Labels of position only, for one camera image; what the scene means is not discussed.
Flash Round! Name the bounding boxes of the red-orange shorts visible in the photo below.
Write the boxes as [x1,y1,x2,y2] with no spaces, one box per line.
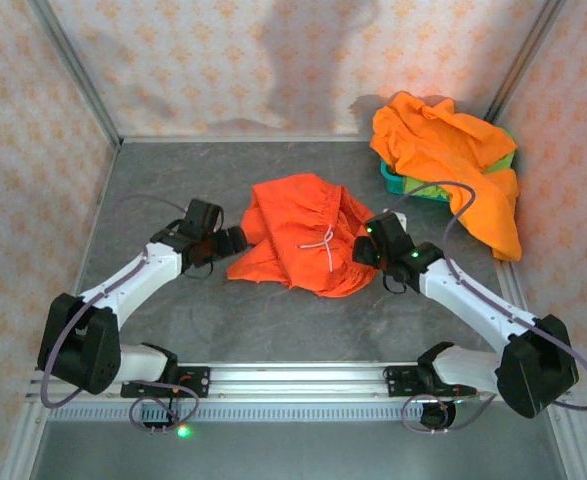
[226,173,377,300]

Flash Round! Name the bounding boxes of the lime green shorts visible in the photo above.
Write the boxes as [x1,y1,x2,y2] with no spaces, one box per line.
[402,147,517,201]

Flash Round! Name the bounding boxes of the light orange shorts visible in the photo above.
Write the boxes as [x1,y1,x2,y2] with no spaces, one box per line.
[370,91,523,262]

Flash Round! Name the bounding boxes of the teal plastic basket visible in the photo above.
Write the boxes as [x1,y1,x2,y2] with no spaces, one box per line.
[376,127,520,206]

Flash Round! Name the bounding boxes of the aluminium side rail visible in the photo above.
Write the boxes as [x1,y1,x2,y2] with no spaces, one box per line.
[51,142,124,362]
[495,260,529,321]

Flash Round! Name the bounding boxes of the aluminium back frame bar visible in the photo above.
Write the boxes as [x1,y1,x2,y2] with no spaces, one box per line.
[117,134,369,145]

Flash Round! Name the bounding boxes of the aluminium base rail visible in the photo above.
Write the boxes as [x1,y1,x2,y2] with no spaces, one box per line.
[25,363,574,404]

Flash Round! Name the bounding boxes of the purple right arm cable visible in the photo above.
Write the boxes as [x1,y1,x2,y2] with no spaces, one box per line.
[382,180,587,435]

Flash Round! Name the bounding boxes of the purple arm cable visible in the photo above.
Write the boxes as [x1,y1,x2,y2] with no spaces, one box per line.
[40,193,200,435]
[382,180,587,435]

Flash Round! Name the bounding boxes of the black round cable hub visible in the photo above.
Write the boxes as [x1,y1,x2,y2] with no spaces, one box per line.
[419,402,458,432]

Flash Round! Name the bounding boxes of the slotted grey cable duct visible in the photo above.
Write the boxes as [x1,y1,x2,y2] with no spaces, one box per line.
[47,405,549,422]

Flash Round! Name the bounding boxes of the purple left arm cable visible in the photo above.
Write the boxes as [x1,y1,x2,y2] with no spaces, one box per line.
[40,193,200,435]

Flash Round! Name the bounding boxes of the aluminium frame post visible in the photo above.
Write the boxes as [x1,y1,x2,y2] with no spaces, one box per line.
[482,0,567,126]
[27,0,124,151]

